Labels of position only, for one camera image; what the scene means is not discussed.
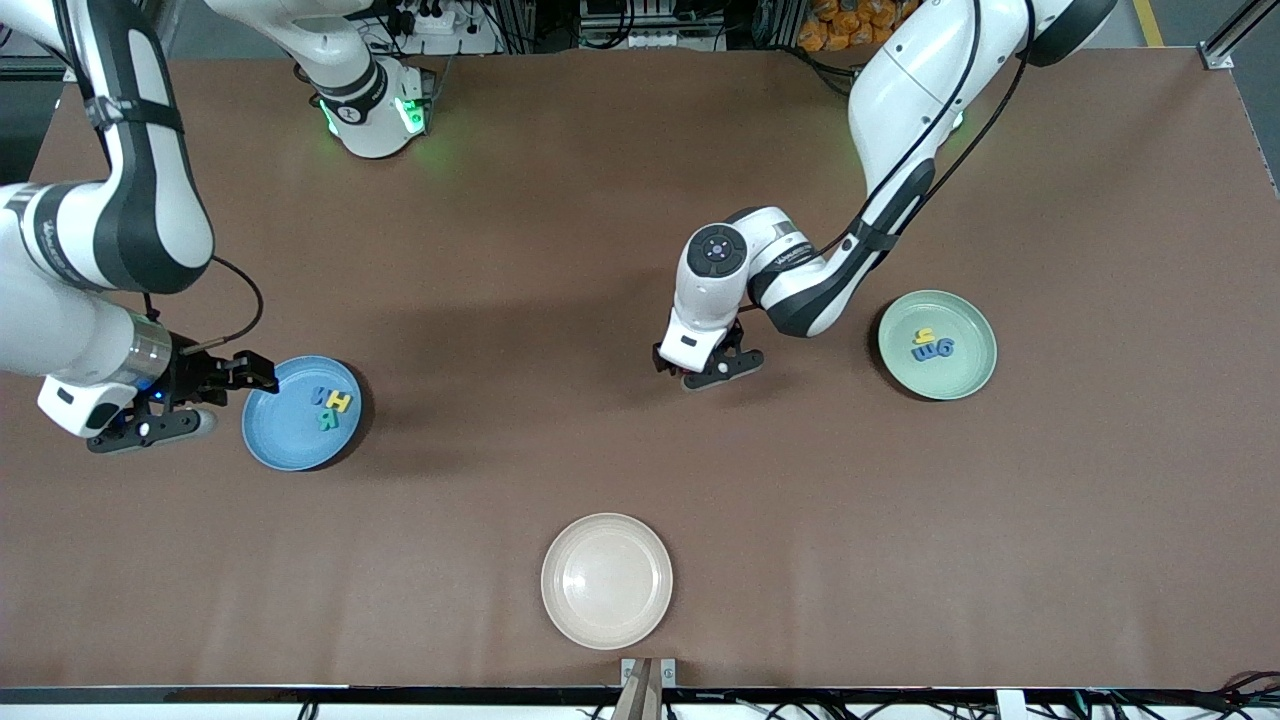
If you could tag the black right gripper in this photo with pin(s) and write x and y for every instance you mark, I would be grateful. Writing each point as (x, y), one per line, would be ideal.
(193, 376)

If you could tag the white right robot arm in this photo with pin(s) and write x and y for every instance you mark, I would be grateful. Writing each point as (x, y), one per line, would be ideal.
(60, 330)

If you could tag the small white power strip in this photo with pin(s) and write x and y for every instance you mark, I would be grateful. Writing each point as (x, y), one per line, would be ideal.
(650, 40)

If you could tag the green foam letter R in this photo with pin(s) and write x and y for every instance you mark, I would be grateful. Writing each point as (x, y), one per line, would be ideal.
(330, 421)

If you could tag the aluminium frame corner post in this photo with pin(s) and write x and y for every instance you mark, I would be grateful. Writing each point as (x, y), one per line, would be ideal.
(1218, 57)

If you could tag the blue plate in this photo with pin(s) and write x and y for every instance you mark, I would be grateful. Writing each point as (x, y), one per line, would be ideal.
(285, 435)

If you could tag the blue foam uppercase W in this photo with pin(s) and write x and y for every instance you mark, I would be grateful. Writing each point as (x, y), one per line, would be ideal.
(319, 397)

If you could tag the beige plate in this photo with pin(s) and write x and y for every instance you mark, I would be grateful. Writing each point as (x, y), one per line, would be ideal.
(607, 581)

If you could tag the blue foam lowercase m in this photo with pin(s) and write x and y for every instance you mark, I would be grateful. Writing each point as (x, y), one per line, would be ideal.
(922, 352)

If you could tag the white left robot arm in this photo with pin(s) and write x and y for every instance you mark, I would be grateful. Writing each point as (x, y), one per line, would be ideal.
(710, 300)

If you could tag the metal table edge bracket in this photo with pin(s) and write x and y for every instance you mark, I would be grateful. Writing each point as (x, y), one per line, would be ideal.
(628, 668)

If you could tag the beige mounting post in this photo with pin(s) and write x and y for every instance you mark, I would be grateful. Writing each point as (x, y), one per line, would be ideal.
(640, 700)

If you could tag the blue foam letter g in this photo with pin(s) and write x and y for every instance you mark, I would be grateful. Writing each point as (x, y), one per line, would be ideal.
(946, 350)

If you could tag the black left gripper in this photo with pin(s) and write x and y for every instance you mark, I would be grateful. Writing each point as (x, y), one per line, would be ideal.
(733, 337)

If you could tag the yellow foam uppercase H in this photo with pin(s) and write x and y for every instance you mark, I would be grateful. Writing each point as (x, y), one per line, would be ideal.
(339, 402)

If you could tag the large white power strip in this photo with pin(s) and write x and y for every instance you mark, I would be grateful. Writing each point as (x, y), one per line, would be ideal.
(470, 40)

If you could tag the green plate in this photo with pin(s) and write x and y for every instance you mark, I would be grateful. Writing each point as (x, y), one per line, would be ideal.
(965, 375)

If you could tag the orange snack bag pile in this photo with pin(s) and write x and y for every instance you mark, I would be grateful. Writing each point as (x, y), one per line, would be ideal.
(830, 30)

